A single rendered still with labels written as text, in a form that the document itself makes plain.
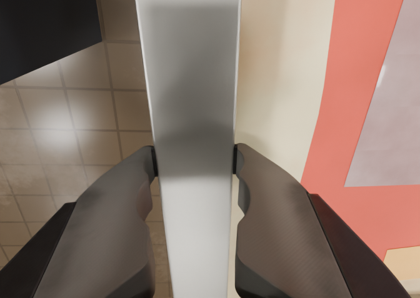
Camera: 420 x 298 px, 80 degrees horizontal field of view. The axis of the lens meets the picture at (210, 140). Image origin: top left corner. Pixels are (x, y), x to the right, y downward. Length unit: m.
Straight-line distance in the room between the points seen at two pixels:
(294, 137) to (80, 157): 1.31
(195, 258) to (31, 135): 1.33
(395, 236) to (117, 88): 1.10
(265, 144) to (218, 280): 0.10
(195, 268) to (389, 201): 0.15
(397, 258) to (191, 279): 0.19
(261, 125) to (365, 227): 0.13
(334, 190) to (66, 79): 1.17
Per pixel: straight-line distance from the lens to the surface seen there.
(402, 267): 0.31
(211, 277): 0.19
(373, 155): 0.20
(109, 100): 1.23
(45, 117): 1.38
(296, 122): 0.16
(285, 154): 0.17
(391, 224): 0.26
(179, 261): 0.17
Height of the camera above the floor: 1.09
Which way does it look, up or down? 61 degrees down
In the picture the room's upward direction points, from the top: 175 degrees clockwise
